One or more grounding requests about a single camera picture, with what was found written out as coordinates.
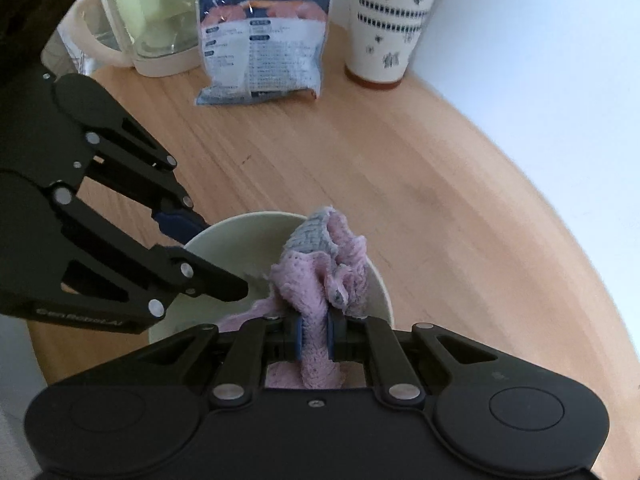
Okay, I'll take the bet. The pink grey cleaning cloth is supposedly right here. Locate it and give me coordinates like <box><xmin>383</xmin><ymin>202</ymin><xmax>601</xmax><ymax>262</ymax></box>
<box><xmin>217</xmin><ymin>207</ymin><xmax>369</xmax><ymax>389</ymax></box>

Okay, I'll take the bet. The pale green ceramic bowl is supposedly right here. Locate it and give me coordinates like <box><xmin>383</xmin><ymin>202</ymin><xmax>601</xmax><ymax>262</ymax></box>
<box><xmin>149</xmin><ymin>211</ymin><xmax>393</xmax><ymax>342</ymax></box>

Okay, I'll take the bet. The blue white plastic snack bag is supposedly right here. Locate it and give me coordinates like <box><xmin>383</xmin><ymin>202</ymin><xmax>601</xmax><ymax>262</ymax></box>
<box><xmin>195</xmin><ymin>0</ymin><xmax>331</xmax><ymax>106</ymax></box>

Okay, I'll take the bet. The white patterned paper cup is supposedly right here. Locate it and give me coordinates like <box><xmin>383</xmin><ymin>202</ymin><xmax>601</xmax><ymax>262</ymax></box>
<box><xmin>345</xmin><ymin>0</ymin><xmax>435</xmax><ymax>90</ymax></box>

